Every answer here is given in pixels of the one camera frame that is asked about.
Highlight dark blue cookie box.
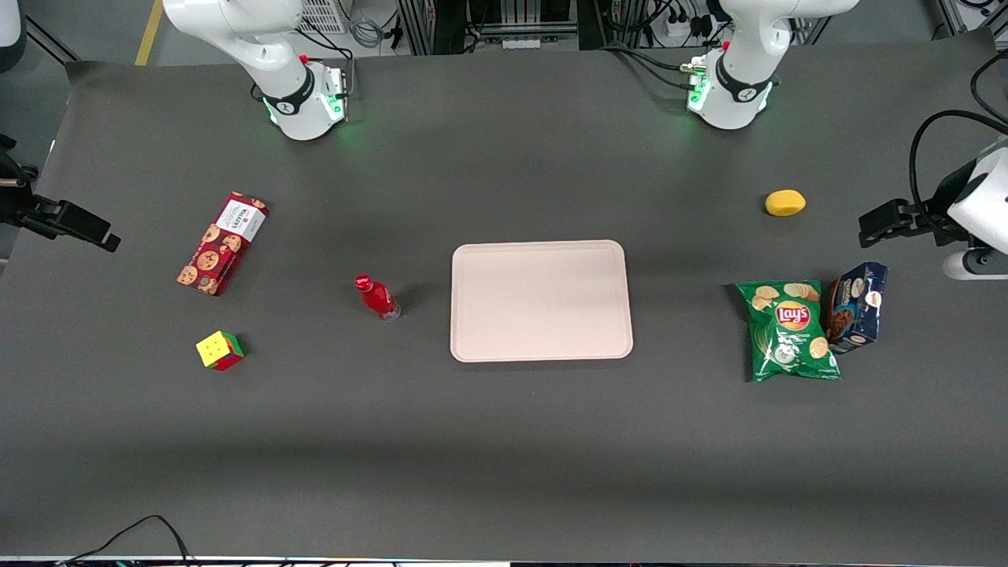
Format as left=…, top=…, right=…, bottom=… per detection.
left=824, top=261, right=889, bottom=355

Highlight black curved cable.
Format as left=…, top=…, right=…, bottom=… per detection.
left=969, top=50, right=1008, bottom=127

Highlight white vented box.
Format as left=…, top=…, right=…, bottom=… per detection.
left=298, top=0, right=349, bottom=35

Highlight yellow lemon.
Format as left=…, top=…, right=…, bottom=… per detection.
left=765, top=189, right=807, bottom=217

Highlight colourful puzzle cube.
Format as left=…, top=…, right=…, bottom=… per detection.
left=195, top=330, right=246, bottom=372

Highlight thin black table edge cable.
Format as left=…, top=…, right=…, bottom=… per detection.
left=55, top=514, right=198, bottom=567

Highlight red coke bottle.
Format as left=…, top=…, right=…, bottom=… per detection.
left=354, top=273, right=402, bottom=322

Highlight red cookie box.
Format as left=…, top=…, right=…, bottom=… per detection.
left=176, top=191, right=270, bottom=298

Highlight beige plastic tray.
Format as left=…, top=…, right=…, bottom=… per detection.
left=450, top=239, right=634, bottom=363

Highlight grey coiled cable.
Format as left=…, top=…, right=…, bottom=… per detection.
left=349, top=14, right=388, bottom=50

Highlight dark grey table mat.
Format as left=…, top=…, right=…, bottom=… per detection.
left=0, top=31, right=1008, bottom=564

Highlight aluminium frame post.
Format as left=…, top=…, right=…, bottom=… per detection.
left=933, top=0, right=1008, bottom=36

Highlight aluminium frame rack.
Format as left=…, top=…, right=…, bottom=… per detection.
left=396, top=0, right=584, bottom=56

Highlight yellow floor tape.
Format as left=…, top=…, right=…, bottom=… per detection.
left=135, top=0, right=165, bottom=67

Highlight green Lay's chips bag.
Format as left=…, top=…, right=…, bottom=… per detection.
left=735, top=280, right=843, bottom=384

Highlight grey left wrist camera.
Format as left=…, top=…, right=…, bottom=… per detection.
left=943, top=248, right=1008, bottom=281

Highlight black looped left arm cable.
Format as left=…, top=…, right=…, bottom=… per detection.
left=909, top=109, right=1008, bottom=225

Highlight black right arm base cable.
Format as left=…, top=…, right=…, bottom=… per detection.
left=250, top=30, right=357, bottom=103

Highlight white power strip with plugs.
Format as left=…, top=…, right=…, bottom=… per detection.
left=661, top=8, right=713, bottom=40

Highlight black left arm base cables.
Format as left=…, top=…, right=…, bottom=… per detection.
left=602, top=43, right=710, bottom=89

